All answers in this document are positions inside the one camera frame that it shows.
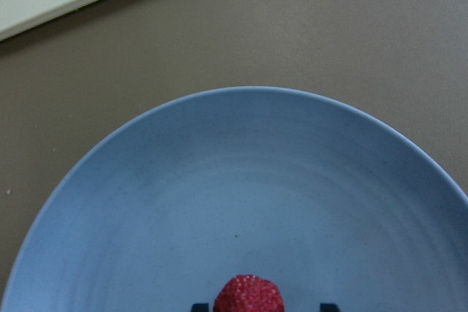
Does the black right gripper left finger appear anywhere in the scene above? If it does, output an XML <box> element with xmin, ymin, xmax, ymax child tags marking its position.
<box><xmin>191</xmin><ymin>303</ymin><xmax>214</xmax><ymax>312</ymax></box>

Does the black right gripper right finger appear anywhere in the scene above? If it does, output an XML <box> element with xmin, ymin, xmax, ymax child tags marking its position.
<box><xmin>320</xmin><ymin>303</ymin><xmax>341</xmax><ymax>312</ymax></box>

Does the red strawberry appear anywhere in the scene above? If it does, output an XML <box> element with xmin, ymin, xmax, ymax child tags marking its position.
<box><xmin>213</xmin><ymin>275</ymin><xmax>285</xmax><ymax>312</ymax></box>

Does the blue plate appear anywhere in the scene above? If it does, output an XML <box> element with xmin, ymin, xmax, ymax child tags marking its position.
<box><xmin>1</xmin><ymin>87</ymin><xmax>467</xmax><ymax>311</ymax></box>

